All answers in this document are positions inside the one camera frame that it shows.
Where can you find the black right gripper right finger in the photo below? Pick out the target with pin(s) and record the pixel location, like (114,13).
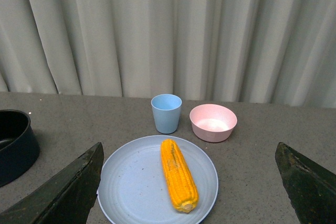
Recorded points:
(310,187)

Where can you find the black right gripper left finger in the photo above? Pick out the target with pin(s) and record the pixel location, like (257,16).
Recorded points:
(65,198)

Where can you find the yellow corn cob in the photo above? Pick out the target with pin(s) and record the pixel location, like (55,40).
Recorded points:
(181,186)

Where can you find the light blue plate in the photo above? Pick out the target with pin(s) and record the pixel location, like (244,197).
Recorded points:
(133,188)

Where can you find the dark blue saucepan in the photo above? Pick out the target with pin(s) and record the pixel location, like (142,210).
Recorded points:
(19,147)

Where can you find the pink bowl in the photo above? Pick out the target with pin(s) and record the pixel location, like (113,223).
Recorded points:
(212,123)

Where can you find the light blue cup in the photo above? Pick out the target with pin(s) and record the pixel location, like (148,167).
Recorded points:
(166,110)

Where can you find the grey curtain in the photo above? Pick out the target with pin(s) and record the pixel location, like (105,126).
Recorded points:
(258,51)

